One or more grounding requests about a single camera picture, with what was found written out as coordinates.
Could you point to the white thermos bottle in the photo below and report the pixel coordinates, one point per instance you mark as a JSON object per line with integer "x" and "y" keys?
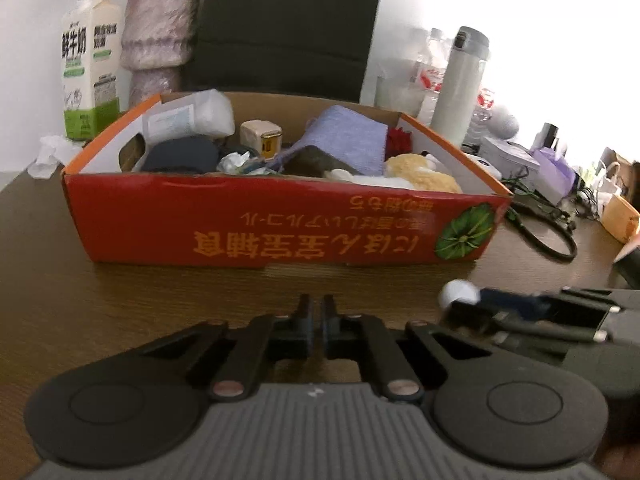
{"x": 460, "y": 85}

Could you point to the wooden desktop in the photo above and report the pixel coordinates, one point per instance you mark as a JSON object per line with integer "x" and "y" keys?
{"x": 150, "y": 300}

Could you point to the white milk carton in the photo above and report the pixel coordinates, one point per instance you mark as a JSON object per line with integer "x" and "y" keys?
{"x": 90, "y": 60}

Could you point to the red cardboard box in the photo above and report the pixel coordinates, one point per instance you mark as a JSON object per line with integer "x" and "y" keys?
{"x": 200, "y": 220}

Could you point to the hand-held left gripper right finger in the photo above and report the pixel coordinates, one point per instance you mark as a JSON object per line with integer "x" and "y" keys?
{"x": 330, "y": 330}

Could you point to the dark olive object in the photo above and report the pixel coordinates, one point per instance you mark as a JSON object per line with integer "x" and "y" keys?
{"x": 320, "y": 161}

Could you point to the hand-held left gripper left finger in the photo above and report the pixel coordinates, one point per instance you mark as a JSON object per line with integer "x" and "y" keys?
{"x": 305, "y": 330}

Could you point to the purple fabric pouch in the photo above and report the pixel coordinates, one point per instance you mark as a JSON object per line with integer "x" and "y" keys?
{"x": 345, "y": 132}

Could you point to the translucent white plastic container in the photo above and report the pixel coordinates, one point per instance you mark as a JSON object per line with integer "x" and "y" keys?
{"x": 195, "y": 112}

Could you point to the crumpled white tissue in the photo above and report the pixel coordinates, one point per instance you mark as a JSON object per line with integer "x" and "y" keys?
{"x": 52, "y": 157}

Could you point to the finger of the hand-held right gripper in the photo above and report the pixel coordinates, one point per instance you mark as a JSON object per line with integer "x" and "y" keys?
{"x": 510, "y": 304}
{"x": 540, "y": 331}

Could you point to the small white ball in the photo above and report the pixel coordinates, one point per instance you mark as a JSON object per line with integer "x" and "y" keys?
{"x": 457, "y": 294}

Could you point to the black paper bag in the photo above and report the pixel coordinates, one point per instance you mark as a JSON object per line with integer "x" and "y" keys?
{"x": 285, "y": 25}

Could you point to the iridescent plastic bag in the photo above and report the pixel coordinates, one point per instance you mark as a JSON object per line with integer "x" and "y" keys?
{"x": 237, "y": 162}

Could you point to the white printed tin box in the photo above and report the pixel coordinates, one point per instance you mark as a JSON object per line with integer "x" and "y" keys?
{"x": 512, "y": 157}

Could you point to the purple tissue pack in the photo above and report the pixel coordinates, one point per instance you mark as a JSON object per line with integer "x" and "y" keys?
{"x": 555, "y": 172}

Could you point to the white and yellow plush toy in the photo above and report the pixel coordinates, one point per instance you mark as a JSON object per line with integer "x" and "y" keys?
{"x": 420, "y": 175}

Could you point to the small white yellow box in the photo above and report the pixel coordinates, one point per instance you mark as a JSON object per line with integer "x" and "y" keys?
{"x": 260, "y": 137}

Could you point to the yellow paper bag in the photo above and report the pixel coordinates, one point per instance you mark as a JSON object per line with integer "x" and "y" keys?
{"x": 620, "y": 217}

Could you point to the pink textured vase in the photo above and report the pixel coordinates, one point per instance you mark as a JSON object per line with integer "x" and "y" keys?
{"x": 160, "y": 30}

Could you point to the clear glass cup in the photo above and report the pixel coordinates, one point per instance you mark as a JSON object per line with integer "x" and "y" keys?
{"x": 395, "y": 95}

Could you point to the clear plastic water bottle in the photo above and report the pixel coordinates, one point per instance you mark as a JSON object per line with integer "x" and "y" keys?
{"x": 482, "y": 110}
{"x": 432, "y": 75}

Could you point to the white power bank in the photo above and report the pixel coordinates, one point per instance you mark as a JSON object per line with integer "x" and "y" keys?
{"x": 487, "y": 167}

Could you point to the red fabric flower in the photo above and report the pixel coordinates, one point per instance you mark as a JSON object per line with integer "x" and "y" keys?
{"x": 400, "y": 140}

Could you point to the dark navy pouch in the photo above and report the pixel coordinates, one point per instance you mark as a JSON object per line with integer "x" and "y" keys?
{"x": 182, "y": 155}

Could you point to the white round speaker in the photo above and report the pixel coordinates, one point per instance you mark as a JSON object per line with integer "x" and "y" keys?
{"x": 504, "y": 121}

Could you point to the dark green neckband earphones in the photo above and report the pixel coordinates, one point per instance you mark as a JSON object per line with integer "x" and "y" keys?
{"x": 570, "y": 252}

